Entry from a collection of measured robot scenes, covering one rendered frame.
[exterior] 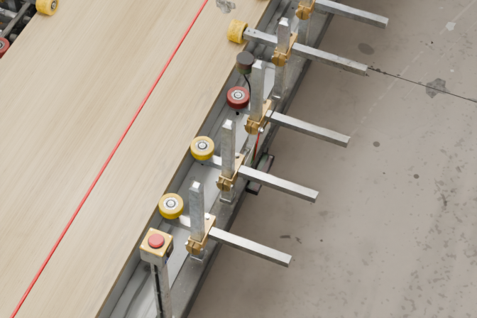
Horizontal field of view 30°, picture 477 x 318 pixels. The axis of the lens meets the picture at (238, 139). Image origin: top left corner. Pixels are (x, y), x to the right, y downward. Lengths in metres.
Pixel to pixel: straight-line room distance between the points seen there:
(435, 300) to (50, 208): 1.69
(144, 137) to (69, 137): 0.25
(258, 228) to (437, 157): 0.91
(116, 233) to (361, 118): 1.77
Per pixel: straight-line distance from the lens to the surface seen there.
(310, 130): 3.11
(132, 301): 3.04
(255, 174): 3.00
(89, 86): 3.20
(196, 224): 2.79
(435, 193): 4.09
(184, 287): 2.96
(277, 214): 3.92
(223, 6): 3.41
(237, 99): 3.12
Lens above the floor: 3.34
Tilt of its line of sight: 54 degrees down
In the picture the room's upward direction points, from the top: 2 degrees clockwise
